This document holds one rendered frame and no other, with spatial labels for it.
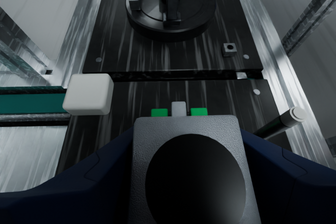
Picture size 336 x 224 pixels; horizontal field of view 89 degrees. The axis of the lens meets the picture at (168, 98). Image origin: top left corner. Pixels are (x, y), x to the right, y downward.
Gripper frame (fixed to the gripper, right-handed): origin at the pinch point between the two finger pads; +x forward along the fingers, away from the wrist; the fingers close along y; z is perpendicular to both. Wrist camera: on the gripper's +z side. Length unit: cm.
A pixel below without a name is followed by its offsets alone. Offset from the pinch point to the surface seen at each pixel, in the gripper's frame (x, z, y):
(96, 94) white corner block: 12.3, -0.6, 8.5
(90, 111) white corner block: 11.9, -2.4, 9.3
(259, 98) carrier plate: 13.8, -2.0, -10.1
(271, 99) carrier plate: 13.7, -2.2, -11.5
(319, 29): 39, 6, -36
